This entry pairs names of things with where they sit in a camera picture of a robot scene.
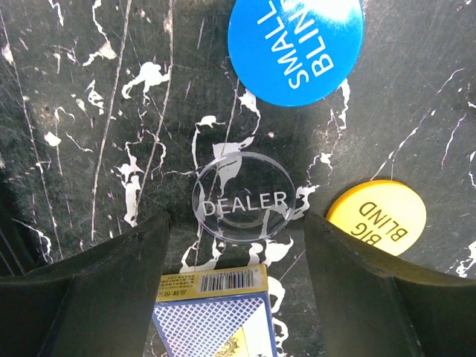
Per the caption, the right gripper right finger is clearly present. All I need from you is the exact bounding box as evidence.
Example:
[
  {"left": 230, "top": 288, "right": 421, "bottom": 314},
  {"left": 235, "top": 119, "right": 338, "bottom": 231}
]
[{"left": 304, "top": 213, "right": 475, "bottom": 356}]

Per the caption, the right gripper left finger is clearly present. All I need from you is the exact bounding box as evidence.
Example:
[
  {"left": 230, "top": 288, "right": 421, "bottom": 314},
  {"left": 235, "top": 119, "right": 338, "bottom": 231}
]
[{"left": 1, "top": 211, "right": 170, "bottom": 356}]

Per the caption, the blue playing card deck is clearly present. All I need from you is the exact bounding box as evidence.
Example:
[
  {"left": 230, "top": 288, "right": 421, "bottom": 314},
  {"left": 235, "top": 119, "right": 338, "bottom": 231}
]
[{"left": 152, "top": 265, "right": 277, "bottom": 357}]

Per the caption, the clear dealer button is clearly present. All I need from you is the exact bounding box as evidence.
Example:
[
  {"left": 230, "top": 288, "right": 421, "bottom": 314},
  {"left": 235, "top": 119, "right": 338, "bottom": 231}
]
[{"left": 191, "top": 152, "right": 297, "bottom": 244}]

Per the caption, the yellow big blind button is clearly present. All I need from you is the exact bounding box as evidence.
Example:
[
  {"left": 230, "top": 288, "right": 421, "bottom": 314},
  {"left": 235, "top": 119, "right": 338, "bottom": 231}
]
[{"left": 327, "top": 179, "right": 427, "bottom": 256}]

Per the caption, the blue small blind button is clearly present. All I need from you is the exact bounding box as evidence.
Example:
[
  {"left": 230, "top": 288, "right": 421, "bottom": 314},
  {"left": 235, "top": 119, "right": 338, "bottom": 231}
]
[{"left": 228, "top": 0, "right": 364, "bottom": 107}]

